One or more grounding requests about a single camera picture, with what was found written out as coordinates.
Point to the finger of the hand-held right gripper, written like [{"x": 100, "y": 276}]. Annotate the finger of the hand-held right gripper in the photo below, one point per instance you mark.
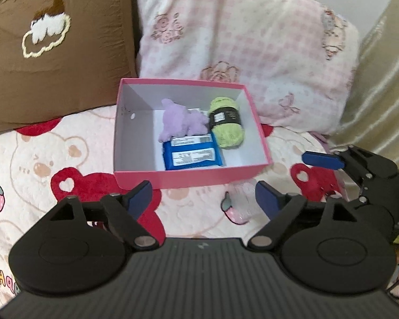
[{"x": 322, "y": 160}]

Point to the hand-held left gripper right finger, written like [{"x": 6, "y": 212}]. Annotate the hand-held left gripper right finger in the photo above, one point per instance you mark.
[{"x": 269, "y": 201}]

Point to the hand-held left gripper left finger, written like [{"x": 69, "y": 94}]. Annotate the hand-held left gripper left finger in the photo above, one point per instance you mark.
[{"x": 139, "y": 197}]

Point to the blue wet wipes packet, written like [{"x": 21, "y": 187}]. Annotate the blue wet wipes packet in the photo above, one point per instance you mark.
[{"x": 168, "y": 159}]

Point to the pink cardboard box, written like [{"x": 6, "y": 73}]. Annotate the pink cardboard box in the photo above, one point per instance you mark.
[{"x": 186, "y": 177}]

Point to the green yarn ball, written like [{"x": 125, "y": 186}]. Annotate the green yarn ball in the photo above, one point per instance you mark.
[{"x": 229, "y": 136}]

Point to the purple plush cloth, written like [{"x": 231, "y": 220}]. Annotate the purple plush cloth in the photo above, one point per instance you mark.
[{"x": 179, "y": 119}]

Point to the white tissue packet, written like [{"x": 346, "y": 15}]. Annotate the white tissue packet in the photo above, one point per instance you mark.
[{"x": 194, "y": 110}]

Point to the beige satin cloth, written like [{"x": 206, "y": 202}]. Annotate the beige satin cloth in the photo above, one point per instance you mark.
[{"x": 379, "y": 89}]

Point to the bear printed blanket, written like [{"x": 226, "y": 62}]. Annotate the bear printed blanket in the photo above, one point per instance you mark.
[{"x": 36, "y": 172}]

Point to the pink checked pillow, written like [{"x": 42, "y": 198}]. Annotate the pink checked pillow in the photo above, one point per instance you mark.
[{"x": 252, "y": 40}]

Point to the brown embroidered pillow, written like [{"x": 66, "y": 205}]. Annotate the brown embroidered pillow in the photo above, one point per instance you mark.
[{"x": 69, "y": 73}]

